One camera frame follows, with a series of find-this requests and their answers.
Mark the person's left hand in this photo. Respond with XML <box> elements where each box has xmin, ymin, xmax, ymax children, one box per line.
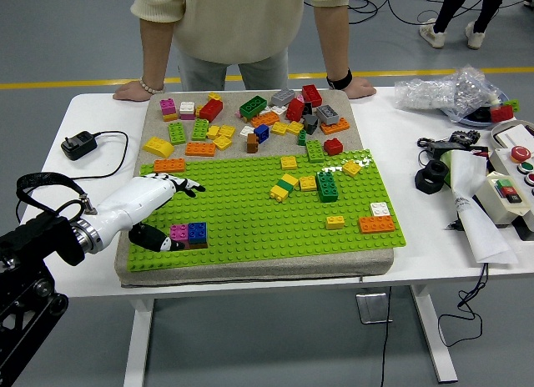
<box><xmin>344</xmin><ymin>77</ymin><xmax>377</xmax><ymax>100</ymax></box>

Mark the person's right hand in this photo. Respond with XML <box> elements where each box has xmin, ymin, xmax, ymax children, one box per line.
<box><xmin>112</xmin><ymin>80</ymin><xmax>166</xmax><ymax>103</ymax></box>

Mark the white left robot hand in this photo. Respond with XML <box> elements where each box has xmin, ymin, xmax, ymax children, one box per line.
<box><xmin>96</xmin><ymin>173</ymin><xmax>206</xmax><ymax>253</ymax></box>

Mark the green studded baseplate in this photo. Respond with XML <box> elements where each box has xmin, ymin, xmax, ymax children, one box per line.
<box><xmin>126</xmin><ymin>148</ymin><xmax>406</xmax><ymax>274</ymax></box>

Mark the pink and yellow brick stack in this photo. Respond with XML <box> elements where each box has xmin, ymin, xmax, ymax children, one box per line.
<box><xmin>159</xmin><ymin>98</ymin><xmax>179</xmax><ymax>123</ymax></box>

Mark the long grey toy brick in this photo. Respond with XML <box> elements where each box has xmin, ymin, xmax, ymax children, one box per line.
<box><xmin>315</xmin><ymin>103</ymin><xmax>340</xmax><ymax>126</ymax></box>
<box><xmin>270</xmin><ymin>87</ymin><xmax>296</xmax><ymax>107</ymax></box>

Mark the long orange toy brick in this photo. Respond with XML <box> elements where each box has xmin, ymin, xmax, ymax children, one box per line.
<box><xmin>249</xmin><ymin>110</ymin><xmax>281</xmax><ymax>128</ymax></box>
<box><xmin>184</xmin><ymin>141</ymin><xmax>217</xmax><ymax>157</ymax></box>
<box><xmin>357</xmin><ymin>214</ymin><xmax>395</xmax><ymax>234</ymax></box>
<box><xmin>320</xmin><ymin>117</ymin><xmax>351</xmax><ymax>135</ymax></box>
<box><xmin>153</xmin><ymin>157</ymin><xmax>187</xmax><ymax>173</ymax></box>

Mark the long red toy brick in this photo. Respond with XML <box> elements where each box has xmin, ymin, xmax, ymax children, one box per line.
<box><xmin>300</xmin><ymin>83</ymin><xmax>324</xmax><ymax>108</ymax></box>
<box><xmin>198</xmin><ymin>98</ymin><xmax>224</xmax><ymax>123</ymax></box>

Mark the yellow curved toy brick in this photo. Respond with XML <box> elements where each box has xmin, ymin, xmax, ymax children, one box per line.
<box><xmin>142</xmin><ymin>136</ymin><xmax>175</xmax><ymax>158</ymax></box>

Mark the long dark green brick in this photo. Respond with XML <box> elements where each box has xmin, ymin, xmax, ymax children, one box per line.
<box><xmin>315</xmin><ymin>170</ymin><xmax>340</xmax><ymax>204</ymax></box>
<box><xmin>238</xmin><ymin>94</ymin><xmax>268</xmax><ymax>121</ymax></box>

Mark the yellow and green brick stack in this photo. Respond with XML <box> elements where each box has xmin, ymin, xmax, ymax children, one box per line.
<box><xmin>269</xmin><ymin>173</ymin><xmax>300</xmax><ymax>204</ymax></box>

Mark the black wristwatch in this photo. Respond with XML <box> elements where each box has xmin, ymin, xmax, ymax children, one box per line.
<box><xmin>325</xmin><ymin>68</ymin><xmax>354</xmax><ymax>91</ymax></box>

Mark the yellow floor tape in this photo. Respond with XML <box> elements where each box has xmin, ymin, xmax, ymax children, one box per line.
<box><xmin>0</xmin><ymin>66</ymin><xmax>534</xmax><ymax>91</ymax></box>

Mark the black power adapter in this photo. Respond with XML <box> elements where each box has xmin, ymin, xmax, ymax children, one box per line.
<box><xmin>60</xmin><ymin>130</ymin><xmax>98</xmax><ymax>162</ymax></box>

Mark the clear bubble wrap bag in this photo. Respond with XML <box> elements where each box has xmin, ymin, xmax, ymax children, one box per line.
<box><xmin>394</xmin><ymin>63</ymin><xmax>508</xmax><ymax>119</ymax></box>

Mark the black power supply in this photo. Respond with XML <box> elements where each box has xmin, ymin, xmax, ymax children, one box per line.
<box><xmin>417</xmin><ymin>137</ymin><xmax>489</xmax><ymax>160</ymax></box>

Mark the black gear wheel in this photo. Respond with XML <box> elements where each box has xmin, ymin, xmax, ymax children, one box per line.
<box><xmin>448</xmin><ymin>128</ymin><xmax>481</xmax><ymax>147</ymax></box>

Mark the person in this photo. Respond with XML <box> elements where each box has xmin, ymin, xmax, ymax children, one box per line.
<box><xmin>112</xmin><ymin>0</ymin><xmax>377</xmax><ymax>103</ymax></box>
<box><xmin>418</xmin><ymin>0</ymin><xmax>508</xmax><ymax>51</ymax></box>

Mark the clear blue-rimmed container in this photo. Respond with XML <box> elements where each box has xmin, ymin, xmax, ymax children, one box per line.
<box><xmin>441</xmin><ymin>89</ymin><xmax>517</xmax><ymax>129</ymax></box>

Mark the white table leg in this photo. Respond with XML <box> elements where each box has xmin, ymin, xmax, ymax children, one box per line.
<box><xmin>123</xmin><ymin>299</ymin><xmax>156</xmax><ymax>387</ymax></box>
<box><xmin>410</xmin><ymin>284</ymin><xmax>458</xmax><ymax>384</ymax></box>

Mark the white button control box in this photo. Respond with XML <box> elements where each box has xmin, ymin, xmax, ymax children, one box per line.
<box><xmin>486</xmin><ymin>143</ymin><xmax>534</xmax><ymax>188</ymax></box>

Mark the white oval case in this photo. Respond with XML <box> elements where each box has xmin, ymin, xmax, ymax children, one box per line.
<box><xmin>489</xmin><ymin>118</ymin><xmax>534</xmax><ymax>150</ymax></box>

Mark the grey-brown mat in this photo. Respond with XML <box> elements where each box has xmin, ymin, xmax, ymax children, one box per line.
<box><xmin>113</xmin><ymin>88</ymin><xmax>395</xmax><ymax>289</ymax></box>

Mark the white paper sheet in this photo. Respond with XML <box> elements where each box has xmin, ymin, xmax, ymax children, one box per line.
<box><xmin>441</xmin><ymin>148</ymin><xmax>520</xmax><ymax>264</ymax></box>

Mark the metal floor plate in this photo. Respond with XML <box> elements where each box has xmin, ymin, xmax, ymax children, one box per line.
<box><xmin>355</xmin><ymin>291</ymin><xmax>394</xmax><ymax>324</ymax></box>

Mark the bead bracelet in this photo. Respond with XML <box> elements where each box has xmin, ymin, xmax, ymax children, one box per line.
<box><xmin>139</xmin><ymin>76</ymin><xmax>166</xmax><ymax>95</ymax></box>

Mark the black adapter cord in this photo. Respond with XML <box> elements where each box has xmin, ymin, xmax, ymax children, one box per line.
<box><xmin>15</xmin><ymin>130</ymin><xmax>129</xmax><ymax>224</ymax></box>

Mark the black floor cable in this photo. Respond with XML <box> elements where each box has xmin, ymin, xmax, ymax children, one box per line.
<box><xmin>385</xmin><ymin>0</ymin><xmax>534</xmax><ymax>28</ymax></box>
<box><xmin>347</xmin><ymin>0</ymin><xmax>391</xmax><ymax>26</ymax></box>

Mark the white switch box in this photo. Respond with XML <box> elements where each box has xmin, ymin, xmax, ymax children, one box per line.
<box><xmin>474</xmin><ymin>171</ymin><xmax>534</xmax><ymax>229</ymax></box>

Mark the black hanging cable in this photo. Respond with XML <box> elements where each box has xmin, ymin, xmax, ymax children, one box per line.
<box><xmin>377</xmin><ymin>286</ymin><xmax>393</xmax><ymax>387</ymax></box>
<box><xmin>436</xmin><ymin>262</ymin><xmax>489</xmax><ymax>349</ymax></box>

